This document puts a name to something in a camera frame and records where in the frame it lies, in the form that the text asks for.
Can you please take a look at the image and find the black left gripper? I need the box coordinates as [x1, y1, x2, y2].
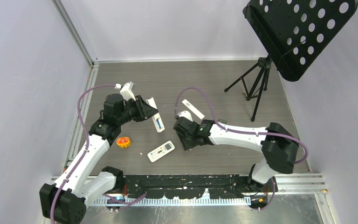
[117, 95, 157, 125]

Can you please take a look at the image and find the blue battery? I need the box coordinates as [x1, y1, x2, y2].
[156, 119, 162, 129]

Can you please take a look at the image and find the slim white remote control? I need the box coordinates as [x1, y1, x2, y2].
[146, 97, 165, 133]

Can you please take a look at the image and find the white remote battery cover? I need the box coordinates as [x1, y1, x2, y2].
[182, 99, 205, 119]

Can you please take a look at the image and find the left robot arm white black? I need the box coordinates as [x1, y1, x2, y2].
[39, 94, 158, 224]

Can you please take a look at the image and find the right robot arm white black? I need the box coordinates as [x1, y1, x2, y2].
[173, 117, 299, 192]

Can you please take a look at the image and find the orange yellow round toy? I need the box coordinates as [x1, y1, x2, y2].
[116, 137, 131, 148]

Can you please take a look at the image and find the black tripod stand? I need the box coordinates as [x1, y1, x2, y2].
[224, 55, 272, 122]

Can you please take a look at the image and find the black perforated music stand tray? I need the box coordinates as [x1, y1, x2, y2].
[242, 0, 358, 82]

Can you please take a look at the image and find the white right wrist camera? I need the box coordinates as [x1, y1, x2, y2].
[177, 110, 193, 121]

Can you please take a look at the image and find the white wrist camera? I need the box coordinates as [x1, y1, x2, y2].
[115, 81, 136, 101]
[177, 110, 193, 121]

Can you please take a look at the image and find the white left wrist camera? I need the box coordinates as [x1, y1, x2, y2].
[115, 81, 136, 101]

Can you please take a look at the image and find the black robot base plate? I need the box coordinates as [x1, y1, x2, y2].
[108, 174, 278, 199]

